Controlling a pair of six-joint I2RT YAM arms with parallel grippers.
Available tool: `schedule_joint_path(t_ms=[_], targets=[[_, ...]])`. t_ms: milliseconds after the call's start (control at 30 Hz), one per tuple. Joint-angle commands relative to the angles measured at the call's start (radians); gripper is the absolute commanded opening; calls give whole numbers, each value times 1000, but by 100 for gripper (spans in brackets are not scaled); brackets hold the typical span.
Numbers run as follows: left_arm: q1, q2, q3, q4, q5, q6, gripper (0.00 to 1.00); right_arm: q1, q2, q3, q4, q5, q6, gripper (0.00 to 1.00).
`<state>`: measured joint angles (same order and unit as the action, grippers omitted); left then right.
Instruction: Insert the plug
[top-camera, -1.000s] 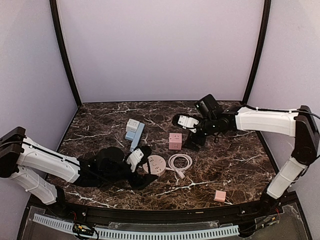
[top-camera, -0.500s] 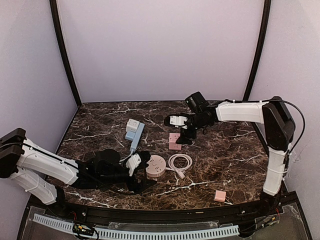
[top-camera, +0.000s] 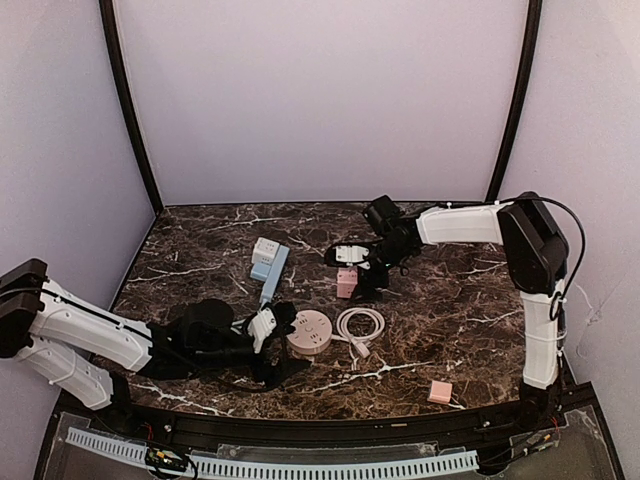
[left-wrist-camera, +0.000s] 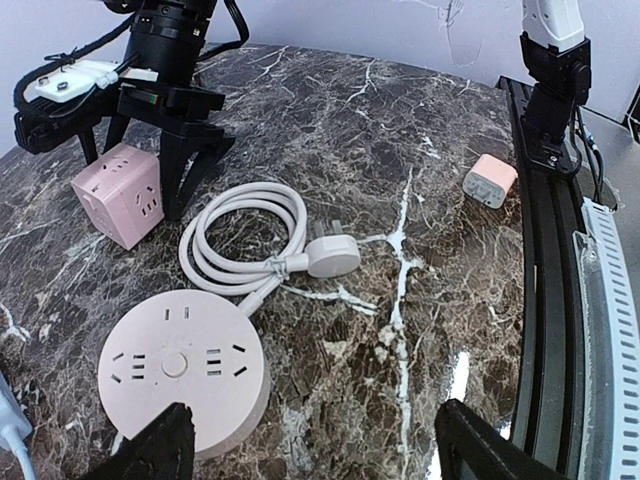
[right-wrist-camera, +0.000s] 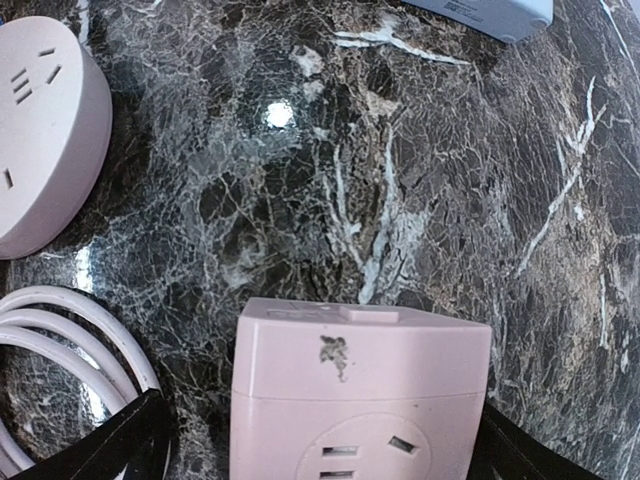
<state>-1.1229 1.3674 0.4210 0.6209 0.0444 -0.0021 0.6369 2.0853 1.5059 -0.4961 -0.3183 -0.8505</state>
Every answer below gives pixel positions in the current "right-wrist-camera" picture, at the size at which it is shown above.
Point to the blue power strip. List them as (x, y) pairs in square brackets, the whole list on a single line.
[(509, 21)]

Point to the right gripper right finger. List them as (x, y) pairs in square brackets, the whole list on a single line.
[(503, 450)]

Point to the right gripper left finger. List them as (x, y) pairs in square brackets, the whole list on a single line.
[(132, 444)]

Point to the pink cube socket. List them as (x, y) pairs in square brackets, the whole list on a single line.
[(341, 391)]

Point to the pink round power strip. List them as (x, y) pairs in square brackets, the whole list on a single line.
[(56, 125)]

